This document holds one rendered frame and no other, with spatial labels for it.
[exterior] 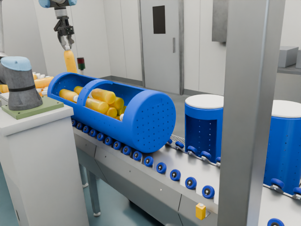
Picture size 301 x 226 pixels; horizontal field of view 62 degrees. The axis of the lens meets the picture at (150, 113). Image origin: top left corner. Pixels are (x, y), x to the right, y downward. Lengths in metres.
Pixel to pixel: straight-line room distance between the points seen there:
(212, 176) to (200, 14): 4.18
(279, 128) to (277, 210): 0.61
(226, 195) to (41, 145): 0.95
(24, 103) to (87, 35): 5.65
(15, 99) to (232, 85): 1.05
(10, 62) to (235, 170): 1.05
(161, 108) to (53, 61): 5.43
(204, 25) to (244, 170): 4.58
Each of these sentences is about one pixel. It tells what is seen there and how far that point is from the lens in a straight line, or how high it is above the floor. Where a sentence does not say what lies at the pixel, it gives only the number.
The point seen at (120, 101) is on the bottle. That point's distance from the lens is 1.40.
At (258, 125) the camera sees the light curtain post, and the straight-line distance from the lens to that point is 0.43.
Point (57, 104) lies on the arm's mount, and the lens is 1.29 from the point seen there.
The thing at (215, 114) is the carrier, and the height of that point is 0.99.
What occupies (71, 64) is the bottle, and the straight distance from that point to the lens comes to 1.87.
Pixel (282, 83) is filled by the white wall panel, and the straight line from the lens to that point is 4.43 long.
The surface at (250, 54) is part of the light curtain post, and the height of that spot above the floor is 1.47.
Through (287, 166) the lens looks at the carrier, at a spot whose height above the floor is 0.75.
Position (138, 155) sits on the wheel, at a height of 0.97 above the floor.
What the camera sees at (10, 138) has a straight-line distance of 1.22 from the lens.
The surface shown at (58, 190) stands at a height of 0.74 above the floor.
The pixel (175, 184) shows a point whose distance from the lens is 1.01.
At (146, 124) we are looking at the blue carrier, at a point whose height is 1.10.
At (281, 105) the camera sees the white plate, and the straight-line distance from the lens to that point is 1.61.
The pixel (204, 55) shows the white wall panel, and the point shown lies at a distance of 4.99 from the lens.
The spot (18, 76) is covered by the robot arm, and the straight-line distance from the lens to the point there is 1.27.
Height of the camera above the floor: 1.52
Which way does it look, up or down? 20 degrees down
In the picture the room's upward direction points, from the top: 3 degrees counter-clockwise
